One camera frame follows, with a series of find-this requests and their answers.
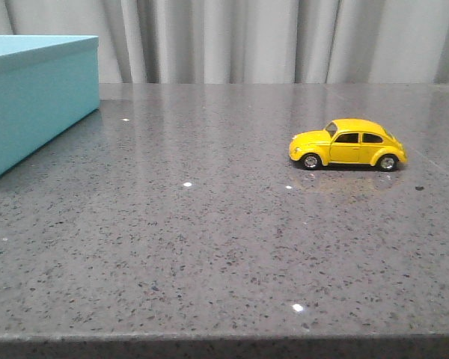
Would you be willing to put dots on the light blue storage box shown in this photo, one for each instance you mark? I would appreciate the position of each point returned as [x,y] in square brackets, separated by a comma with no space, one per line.
[47,84]

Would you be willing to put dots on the grey pleated curtain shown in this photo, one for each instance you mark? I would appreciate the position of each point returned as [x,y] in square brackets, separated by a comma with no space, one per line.
[251,41]

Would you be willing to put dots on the yellow toy beetle car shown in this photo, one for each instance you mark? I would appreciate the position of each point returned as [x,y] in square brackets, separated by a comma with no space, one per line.
[348,141]

